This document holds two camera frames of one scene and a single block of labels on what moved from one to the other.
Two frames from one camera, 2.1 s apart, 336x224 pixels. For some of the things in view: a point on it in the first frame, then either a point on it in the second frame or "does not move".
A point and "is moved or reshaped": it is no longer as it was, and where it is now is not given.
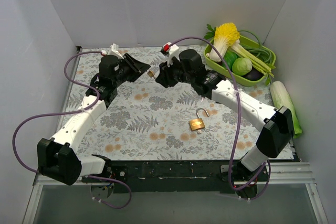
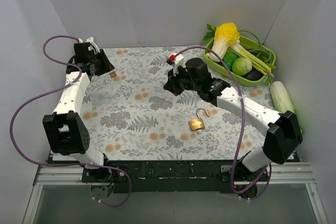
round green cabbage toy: x=242 y=66 does not move
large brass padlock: x=198 y=124 does not move
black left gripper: x=131 y=64 -> x=99 y=61
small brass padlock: x=151 y=73 is moved or reshaped
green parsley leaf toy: x=209 y=35 does not move
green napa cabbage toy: x=281 y=98 does not move
